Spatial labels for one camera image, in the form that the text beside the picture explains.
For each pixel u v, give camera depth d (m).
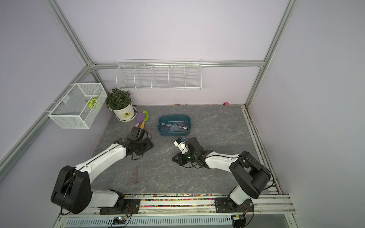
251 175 0.45
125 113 1.05
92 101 0.82
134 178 0.83
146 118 1.12
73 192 0.42
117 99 0.98
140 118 1.13
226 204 0.65
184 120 1.10
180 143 0.78
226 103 1.24
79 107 0.83
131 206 0.74
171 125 1.06
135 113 1.15
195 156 0.68
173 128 1.05
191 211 0.74
